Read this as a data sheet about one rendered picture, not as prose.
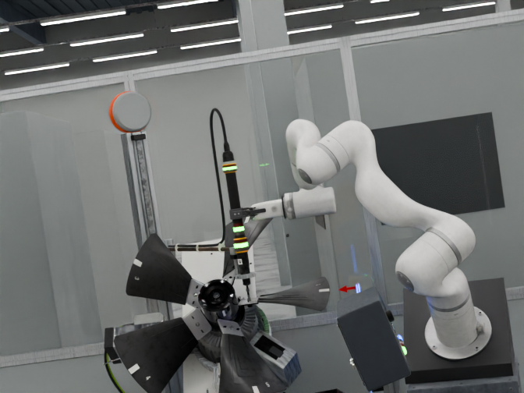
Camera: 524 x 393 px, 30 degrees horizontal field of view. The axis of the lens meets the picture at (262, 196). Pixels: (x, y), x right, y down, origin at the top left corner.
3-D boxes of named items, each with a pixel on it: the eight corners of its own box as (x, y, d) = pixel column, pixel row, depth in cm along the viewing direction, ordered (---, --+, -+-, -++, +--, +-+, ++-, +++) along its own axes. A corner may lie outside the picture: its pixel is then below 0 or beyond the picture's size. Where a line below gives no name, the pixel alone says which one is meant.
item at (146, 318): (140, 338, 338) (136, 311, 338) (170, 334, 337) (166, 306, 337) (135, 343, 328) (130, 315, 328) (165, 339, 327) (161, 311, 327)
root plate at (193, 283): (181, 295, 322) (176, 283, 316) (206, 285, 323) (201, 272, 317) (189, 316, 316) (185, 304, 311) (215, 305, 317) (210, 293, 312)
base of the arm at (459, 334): (493, 306, 284) (485, 266, 271) (489, 362, 272) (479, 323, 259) (429, 305, 290) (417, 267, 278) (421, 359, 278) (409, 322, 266)
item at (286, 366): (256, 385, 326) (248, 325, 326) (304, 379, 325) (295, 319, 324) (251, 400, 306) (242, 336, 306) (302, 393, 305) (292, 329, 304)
